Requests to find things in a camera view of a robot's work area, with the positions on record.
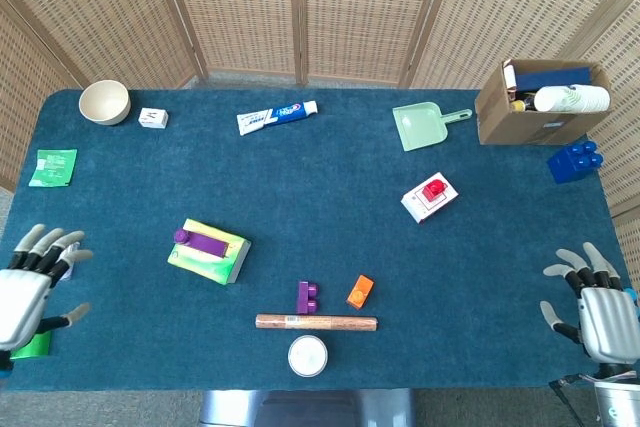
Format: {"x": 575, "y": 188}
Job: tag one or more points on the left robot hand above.
{"x": 22, "y": 297}

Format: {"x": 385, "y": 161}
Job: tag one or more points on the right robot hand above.
{"x": 607, "y": 322}

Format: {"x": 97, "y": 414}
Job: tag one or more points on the long purple block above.
{"x": 207, "y": 243}

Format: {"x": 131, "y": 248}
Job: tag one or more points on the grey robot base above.
{"x": 307, "y": 409}

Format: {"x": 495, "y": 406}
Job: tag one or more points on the blue lego block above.
{"x": 570, "y": 167}

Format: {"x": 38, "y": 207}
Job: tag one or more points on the green tissue pack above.
{"x": 215, "y": 269}

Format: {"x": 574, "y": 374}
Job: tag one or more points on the cardboard box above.
{"x": 520, "y": 129}

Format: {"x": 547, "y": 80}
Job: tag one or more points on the small white box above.
{"x": 153, "y": 118}

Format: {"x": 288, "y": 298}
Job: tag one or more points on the orange block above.
{"x": 361, "y": 291}

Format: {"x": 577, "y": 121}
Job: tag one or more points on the small purple lego block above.
{"x": 304, "y": 297}

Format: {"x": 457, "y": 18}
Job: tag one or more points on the light blue plastic object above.
{"x": 632, "y": 293}

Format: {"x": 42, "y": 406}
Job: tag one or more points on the bright green plastic object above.
{"x": 37, "y": 345}

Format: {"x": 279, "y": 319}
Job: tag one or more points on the white blister package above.
{"x": 74, "y": 248}

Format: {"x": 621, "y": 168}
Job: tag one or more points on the green sachet packet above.
{"x": 52, "y": 168}

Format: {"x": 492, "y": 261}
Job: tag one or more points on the beige bowl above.
{"x": 104, "y": 103}

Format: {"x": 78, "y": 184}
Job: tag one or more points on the white and red carton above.
{"x": 417, "y": 207}

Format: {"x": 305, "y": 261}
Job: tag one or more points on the stack of paper cups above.
{"x": 575, "y": 98}

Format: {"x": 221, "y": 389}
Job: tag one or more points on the dark bottle yellow cap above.
{"x": 522, "y": 102}

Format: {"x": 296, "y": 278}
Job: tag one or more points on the white card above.
{"x": 509, "y": 76}

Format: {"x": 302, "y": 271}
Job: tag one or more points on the pale green dustpan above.
{"x": 419, "y": 129}

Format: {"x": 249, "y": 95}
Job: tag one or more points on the blue carpet table cover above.
{"x": 310, "y": 197}

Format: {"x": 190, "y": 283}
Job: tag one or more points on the blue white toothpaste tube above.
{"x": 272, "y": 118}

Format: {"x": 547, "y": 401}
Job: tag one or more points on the woven folding screen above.
{"x": 240, "y": 7}

